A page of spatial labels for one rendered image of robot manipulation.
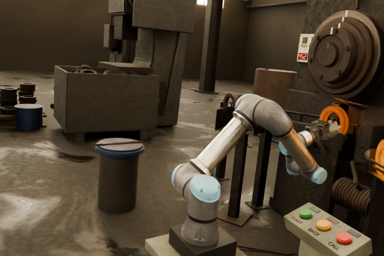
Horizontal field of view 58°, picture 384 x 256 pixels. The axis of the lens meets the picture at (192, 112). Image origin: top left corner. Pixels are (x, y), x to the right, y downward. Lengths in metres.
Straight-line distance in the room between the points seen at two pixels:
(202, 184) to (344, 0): 1.43
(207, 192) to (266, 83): 3.64
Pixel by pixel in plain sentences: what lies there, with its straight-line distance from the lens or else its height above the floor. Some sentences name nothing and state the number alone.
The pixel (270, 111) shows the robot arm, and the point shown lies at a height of 0.87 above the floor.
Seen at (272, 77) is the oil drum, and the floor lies 0.79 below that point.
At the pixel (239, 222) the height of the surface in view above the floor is 0.01.
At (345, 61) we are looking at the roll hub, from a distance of 1.90.
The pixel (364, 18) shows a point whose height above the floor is 1.31.
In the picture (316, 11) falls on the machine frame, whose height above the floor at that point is 1.38.
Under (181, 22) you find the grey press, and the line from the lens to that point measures 4.35.
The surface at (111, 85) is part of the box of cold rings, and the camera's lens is 3.83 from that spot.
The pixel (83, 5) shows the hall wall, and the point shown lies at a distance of 11.52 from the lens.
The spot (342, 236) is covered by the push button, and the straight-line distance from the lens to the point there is 1.12.
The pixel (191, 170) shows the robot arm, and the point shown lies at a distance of 1.44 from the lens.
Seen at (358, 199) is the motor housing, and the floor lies 0.49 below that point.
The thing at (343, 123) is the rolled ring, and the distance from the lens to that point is 2.02.
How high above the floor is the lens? 1.09
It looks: 10 degrees down
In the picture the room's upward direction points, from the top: 5 degrees clockwise
